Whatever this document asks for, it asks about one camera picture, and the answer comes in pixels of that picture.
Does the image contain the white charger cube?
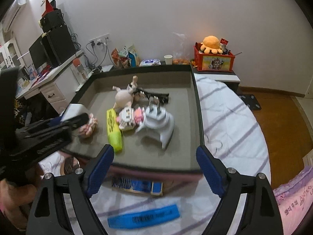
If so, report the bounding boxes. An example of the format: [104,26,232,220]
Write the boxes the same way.
[60,103,90,122]

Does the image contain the rose gold round compact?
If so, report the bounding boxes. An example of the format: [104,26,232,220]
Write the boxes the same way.
[60,157,80,176]

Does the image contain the blue highlighter pen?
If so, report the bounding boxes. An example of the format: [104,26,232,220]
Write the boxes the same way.
[108,204,180,230]

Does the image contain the pink striped block toy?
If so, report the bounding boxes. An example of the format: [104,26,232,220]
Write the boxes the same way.
[78,113,98,138]

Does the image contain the pink printed pillow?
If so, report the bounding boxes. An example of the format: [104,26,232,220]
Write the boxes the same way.
[273,166,312,234]

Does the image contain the white desk with drawers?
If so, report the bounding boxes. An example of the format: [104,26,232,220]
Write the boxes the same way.
[16,50,86,114]

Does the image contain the yellow highlighter pen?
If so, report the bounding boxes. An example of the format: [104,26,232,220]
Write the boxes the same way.
[106,108,122,153]

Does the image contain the red capped bottle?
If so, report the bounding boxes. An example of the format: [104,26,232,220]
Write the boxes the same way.
[73,58,87,84]

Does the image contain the pale doll figure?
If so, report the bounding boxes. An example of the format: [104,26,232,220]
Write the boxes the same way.
[112,75,138,110]

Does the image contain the pink white block figure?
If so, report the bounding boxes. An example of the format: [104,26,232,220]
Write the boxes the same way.
[116,107,145,131]

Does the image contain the black computer monitor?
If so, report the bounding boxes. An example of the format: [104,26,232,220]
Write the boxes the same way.
[29,36,48,69]

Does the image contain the blue gold flat box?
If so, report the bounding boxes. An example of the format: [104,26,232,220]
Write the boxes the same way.
[112,176,163,196]

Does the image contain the black computer tower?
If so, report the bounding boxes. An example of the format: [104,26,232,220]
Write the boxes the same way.
[41,26,76,68]

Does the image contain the white glass door cabinet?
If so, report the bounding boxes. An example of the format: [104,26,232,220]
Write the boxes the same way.
[0,38,25,70]

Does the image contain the pink black tray box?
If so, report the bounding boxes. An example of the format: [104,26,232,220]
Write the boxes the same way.
[65,65,204,180]

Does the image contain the snack bags pile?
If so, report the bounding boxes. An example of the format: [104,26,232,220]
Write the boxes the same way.
[111,44,141,69]

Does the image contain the black box on tower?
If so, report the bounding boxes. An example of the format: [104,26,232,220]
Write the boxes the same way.
[39,9,65,33]

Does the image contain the black hair clip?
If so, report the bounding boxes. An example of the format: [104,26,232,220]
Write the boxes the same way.
[134,88,169,104]

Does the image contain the wet wipes pack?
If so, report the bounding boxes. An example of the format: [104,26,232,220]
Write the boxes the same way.
[139,59,161,67]

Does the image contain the red cone hat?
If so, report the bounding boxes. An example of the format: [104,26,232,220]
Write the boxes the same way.
[41,0,54,18]

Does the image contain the black floor scale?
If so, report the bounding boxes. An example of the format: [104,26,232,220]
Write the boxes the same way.
[238,94,262,110]

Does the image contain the white paper cup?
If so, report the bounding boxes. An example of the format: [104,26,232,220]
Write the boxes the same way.
[163,55,173,65]

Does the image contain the white air conditioner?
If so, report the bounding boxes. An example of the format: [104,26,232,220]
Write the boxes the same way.
[1,0,28,32]

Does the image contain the clear bag of oranges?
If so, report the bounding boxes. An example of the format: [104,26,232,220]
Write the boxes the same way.
[172,32,190,65]

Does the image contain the white bedside table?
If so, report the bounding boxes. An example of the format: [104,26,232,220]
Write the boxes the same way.
[192,67,240,93]

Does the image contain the red cartoon storage crate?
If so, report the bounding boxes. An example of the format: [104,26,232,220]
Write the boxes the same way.
[194,42,235,72]

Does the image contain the orange octopus plush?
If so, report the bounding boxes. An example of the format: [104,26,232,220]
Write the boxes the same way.
[200,36,223,54]

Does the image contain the white wall power strip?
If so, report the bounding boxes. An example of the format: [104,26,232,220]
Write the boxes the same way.
[89,33,110,45]

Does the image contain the white wall plug adapter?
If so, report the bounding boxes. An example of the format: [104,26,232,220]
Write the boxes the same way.
[135,101,175,149]

